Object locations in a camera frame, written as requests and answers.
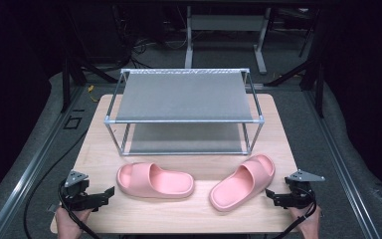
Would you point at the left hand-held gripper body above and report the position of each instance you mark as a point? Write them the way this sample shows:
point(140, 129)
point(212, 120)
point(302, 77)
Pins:
point(76, 195)

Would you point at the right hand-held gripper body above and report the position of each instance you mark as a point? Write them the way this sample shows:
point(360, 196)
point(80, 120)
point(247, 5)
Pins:
point(300, 195)

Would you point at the pink foam slipper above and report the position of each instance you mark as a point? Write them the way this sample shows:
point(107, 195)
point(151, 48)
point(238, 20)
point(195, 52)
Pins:
point(235, 189)
point(165, 182)

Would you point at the grey metal shoe rack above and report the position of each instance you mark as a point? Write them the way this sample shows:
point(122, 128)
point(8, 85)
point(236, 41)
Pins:
point(185, 96)

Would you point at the person's left hand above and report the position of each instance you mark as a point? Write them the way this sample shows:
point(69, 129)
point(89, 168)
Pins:
point(67, 224)

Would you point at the person's right hand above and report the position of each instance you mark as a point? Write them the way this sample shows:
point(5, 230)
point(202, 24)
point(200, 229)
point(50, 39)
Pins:
point(310, 224)

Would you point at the grey tape piece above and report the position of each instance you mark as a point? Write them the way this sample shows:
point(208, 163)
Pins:
point(53, 208)

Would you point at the black tape strip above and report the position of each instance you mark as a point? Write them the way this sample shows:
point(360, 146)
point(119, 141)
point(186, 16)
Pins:
point(78, 110)

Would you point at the yellow tag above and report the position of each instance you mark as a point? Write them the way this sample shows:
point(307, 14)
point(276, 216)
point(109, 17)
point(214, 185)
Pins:
point(91, 89)

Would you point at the black metal stand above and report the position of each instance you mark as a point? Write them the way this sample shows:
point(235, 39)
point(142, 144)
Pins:
point(67, 79)
point(318, 83)

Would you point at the aluminium floor rail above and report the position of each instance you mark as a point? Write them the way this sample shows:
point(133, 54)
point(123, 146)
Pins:
point(341, 166)
point(30, 172)

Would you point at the grey metal stand frame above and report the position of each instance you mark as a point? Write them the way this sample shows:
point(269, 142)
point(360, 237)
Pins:
point(227, 23)

